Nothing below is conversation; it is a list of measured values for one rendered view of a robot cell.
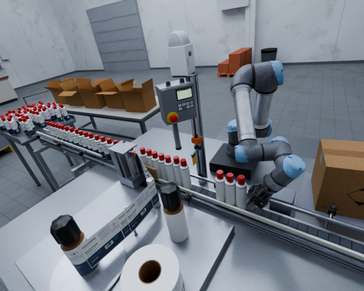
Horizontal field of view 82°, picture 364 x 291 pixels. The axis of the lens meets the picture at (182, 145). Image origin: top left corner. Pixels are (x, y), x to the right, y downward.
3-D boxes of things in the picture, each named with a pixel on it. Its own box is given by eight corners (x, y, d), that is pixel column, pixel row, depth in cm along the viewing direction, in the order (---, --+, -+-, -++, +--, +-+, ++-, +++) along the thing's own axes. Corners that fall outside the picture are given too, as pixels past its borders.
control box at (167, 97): (162, 119, 114) (155, 85, 104) (190, 112, 117) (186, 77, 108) (167, 126, 105) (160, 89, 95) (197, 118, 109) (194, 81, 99)
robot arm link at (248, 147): (226, 62, 100) (236, 159, 82) (249, 58, 98) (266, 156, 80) (226, 78, 111) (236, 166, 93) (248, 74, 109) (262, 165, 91)
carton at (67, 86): (60, 108, 342) (50, 86, 323) (82, 99, 375) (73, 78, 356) (80, 109, 322) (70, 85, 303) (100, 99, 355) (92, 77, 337)
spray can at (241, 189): (233, 209, 106) (233, 178, 95) (238, 202, 109) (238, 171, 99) (244, 213, 103) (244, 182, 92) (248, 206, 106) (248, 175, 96)
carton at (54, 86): (49, 105, 366) (39, 84, 347) (71, 97, 399) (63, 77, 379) (63, 107, 348) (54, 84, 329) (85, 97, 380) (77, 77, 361)
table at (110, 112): (63, 145, 401) (44, 107, 362) (96, 127, 458) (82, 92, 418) (153, 170, 294) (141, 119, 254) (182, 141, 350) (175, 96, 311)
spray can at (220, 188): (214, 203, 111) (212, 173, 100) (219, 197, 114) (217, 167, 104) (223, 206, 108) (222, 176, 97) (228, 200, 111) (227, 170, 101)
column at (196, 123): (198, 182, 135) (184, 75, 101) (201, 177, 138) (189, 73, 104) (204, 183, 132) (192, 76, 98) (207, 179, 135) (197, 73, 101)
